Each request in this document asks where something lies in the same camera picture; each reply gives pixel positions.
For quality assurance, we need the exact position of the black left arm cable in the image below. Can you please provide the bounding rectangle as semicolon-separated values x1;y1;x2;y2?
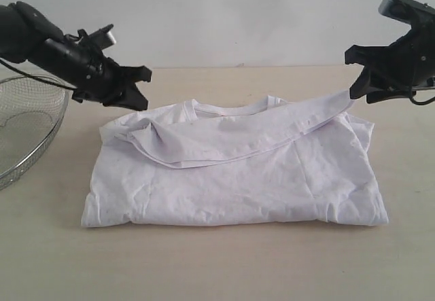
0;58;77;91

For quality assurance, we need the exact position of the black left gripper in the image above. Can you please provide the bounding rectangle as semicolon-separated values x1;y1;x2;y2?
43;37;152;111

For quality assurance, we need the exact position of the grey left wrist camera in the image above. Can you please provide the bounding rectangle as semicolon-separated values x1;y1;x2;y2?
77;24;116;50

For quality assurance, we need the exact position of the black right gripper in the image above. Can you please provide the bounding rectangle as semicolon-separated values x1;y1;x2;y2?
344;22;434;104

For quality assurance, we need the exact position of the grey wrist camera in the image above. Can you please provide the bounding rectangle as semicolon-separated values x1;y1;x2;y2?
77;24;116;50
378;0;434;27

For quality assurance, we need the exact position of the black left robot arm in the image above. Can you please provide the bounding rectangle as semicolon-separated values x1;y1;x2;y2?
1;1;152;111

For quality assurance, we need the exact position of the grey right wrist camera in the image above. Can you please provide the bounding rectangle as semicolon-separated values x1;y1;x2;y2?
378;0;434;27

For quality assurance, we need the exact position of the white t-shirt red Chinese logo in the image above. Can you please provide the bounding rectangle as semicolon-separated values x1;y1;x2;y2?
81;90;389;228

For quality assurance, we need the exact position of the metal wire mesh basket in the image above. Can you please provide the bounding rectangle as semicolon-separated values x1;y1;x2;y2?
1;75;69;190

